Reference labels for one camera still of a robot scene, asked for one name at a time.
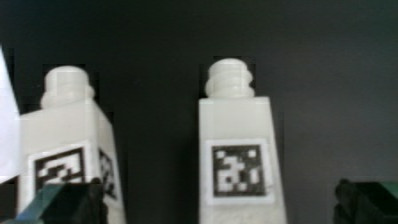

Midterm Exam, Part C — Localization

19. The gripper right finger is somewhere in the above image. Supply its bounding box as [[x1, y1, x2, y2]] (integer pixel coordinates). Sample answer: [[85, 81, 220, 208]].
[[332, 179, 398, 224]]

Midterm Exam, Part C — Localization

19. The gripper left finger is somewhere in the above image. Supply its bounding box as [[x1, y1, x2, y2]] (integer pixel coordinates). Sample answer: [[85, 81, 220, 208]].
[[16, 179, 108, 224]]

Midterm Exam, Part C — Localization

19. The white table leg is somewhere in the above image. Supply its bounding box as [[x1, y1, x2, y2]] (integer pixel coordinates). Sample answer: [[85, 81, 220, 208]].
[[18, 66, 126, 224], [199, 58, 288, 224]]

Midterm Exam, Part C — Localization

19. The white table leg far left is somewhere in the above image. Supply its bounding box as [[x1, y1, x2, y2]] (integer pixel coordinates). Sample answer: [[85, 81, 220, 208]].
[[199, 58, 288, 224]]

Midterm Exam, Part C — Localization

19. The AprilTag base sheet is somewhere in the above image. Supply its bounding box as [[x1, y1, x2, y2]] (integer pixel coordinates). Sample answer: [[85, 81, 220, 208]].
[[0, 47, 21, 184]]

